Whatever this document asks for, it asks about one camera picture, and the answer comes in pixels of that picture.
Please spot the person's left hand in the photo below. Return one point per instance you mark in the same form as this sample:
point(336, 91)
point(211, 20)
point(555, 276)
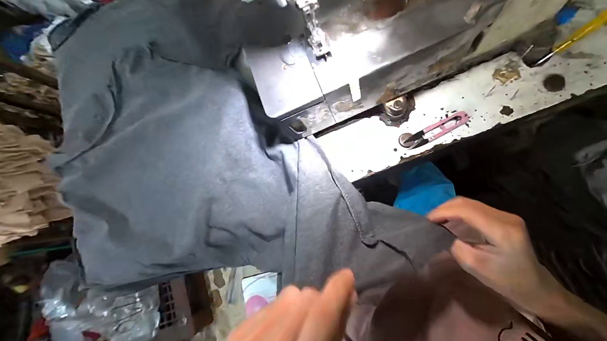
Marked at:
point(280, 340)

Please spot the person's left thumb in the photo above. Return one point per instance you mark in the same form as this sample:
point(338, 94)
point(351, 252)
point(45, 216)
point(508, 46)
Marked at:
point(334, 305)

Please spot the pile of dark garments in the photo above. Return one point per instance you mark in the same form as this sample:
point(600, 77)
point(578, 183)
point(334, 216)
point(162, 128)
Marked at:
point(592, 195)

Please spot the person's right index finger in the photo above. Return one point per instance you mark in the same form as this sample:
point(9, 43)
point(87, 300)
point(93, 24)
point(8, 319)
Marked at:
point(479, 213)

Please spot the person's right thumb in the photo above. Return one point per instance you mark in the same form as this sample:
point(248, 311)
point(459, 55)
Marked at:
point(473, 255)

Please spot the clear plastic bag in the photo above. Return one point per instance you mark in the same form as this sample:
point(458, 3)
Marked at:
point(94, 330)

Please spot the bright blue cloth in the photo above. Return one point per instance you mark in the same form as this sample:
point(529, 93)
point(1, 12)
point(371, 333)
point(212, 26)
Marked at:
point(424, 188)

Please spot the person's right hand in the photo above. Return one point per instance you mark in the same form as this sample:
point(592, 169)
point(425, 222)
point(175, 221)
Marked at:
point(507, 248)

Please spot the person's body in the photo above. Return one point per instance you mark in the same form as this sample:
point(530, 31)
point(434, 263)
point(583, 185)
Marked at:
point(431, 319)

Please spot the person's left fingers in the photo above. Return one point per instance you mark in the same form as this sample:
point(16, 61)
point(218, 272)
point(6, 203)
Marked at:
point(271, 323)

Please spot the grey garment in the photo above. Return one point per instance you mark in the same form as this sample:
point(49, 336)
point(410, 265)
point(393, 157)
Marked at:
point(161, 172)

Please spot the sewing machine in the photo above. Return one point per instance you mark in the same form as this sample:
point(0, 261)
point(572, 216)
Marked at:
point(379, 35)

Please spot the brown plastic crate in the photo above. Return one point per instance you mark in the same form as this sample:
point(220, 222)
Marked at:
point(172, 310)

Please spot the silvery plastic bag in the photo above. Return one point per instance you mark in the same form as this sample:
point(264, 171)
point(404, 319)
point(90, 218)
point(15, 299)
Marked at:
point(57, 0)

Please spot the blue cap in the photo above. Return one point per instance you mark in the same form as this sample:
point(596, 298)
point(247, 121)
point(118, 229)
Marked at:
point(566, 15)

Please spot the pink thread snips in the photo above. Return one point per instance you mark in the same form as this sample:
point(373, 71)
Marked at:
point(445, 125)

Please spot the pink round object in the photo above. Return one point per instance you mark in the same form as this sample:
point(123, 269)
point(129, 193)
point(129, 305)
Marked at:
point(256, 304)

